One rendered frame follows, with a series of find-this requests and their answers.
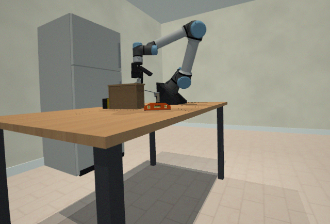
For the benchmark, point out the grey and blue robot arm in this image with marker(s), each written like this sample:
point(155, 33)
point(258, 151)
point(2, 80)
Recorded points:
point(194, 31)

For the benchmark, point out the yellow tape measure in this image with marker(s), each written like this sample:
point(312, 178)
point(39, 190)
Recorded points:
point(105, 103)

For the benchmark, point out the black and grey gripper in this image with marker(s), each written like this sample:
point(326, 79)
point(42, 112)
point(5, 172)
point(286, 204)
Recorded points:
point(136, 72)

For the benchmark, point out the orange spirit level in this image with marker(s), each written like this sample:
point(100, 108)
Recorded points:
point(151, 106)

